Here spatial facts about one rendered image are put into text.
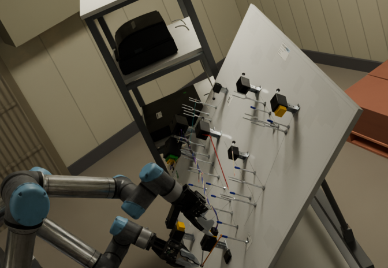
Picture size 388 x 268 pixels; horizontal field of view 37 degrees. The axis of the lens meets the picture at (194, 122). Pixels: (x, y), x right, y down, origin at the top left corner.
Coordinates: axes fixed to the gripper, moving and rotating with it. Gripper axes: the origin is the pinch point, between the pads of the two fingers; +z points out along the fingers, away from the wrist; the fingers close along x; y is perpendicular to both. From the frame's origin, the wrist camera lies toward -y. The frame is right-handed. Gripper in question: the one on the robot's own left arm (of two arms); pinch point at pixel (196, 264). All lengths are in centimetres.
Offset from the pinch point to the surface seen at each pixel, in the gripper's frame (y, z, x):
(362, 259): 35, 48, 19
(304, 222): -16, 38, 39
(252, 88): 20, -9, 69
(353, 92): -121, 68, 178
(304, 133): 54, 10, 43
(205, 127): -9, -18, 57
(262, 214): 32.2, 10.9, 19.0
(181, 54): -29, -44, 96
